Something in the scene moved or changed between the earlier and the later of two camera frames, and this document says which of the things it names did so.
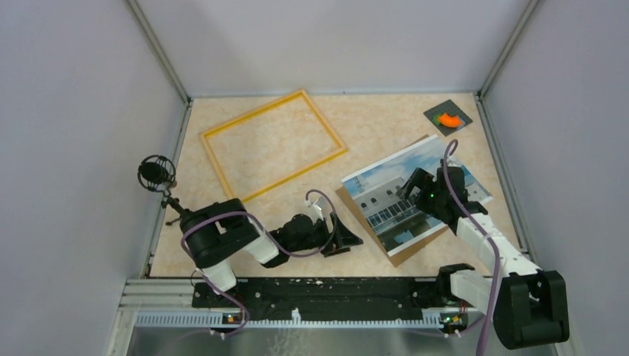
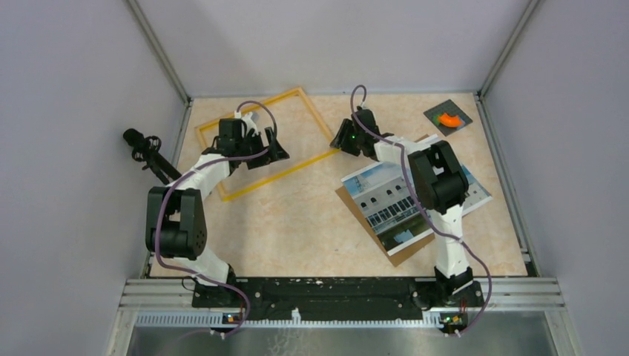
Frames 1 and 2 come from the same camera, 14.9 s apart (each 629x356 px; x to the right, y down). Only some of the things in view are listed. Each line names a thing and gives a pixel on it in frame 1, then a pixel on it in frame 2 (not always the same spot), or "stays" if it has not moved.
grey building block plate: x=451 y=109 stays
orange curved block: x=449 y=121 stays
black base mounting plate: x=334 y=294 stays
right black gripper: x=423 y=180 -> x=341 y=140
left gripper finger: x=329 y=252 -> x=250 y=124
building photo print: x=413 y=199 stays
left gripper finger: x=343 y=236 -> x=276 y=150
